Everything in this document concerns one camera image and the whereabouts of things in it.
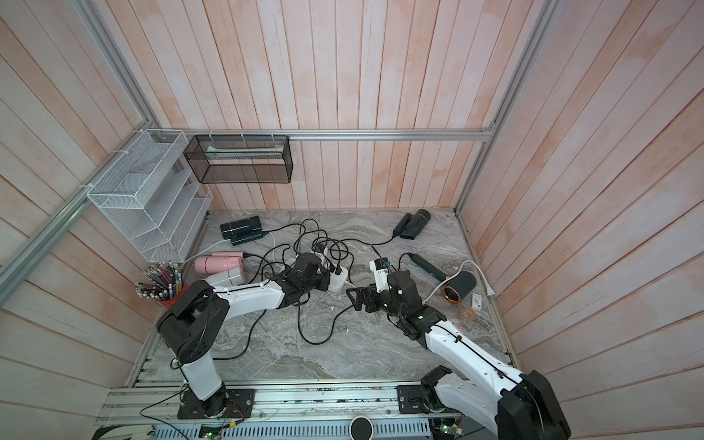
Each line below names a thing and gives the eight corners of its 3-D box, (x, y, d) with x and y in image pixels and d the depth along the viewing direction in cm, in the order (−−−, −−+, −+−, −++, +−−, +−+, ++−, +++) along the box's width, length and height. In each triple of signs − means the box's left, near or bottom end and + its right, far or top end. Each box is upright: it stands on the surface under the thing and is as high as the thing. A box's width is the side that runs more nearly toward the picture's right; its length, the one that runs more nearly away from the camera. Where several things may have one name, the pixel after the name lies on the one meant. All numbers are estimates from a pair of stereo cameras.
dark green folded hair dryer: (391, 235, 113) (393, 227, 109) (411, 212, 122) (413, 204, 118) (410, 245, 110) (412, 237, 106) (428, 220, 119) (431, 212, 115)
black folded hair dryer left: (228, 250, 109) (223, 241, 104) (224, 233, 115) (218, 224, 110) (266, 236, 114) (263, 227, 109) (260, 221, 119) (257, 212, 114)
